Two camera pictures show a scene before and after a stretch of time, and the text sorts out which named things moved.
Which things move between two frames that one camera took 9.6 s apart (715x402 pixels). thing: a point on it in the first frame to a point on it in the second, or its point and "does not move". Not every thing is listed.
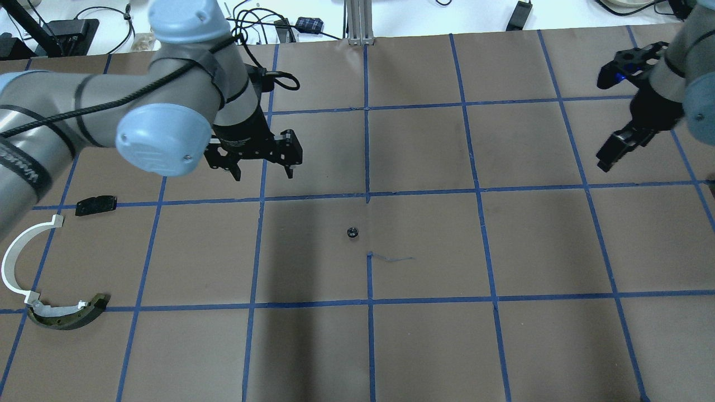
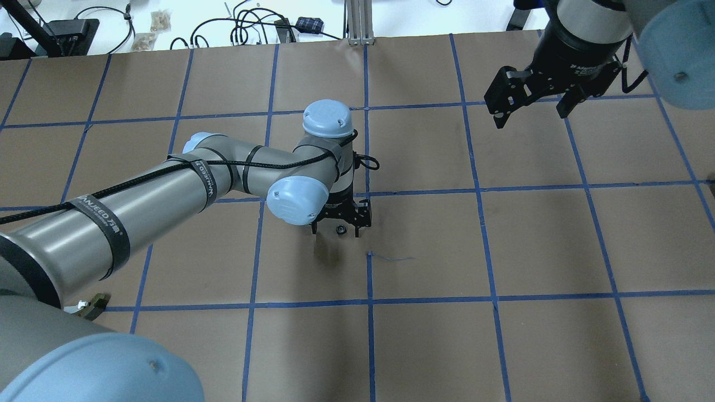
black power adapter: (519, 16) does not move
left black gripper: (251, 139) to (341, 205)
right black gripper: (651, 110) to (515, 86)
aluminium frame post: (357, 22) does not move
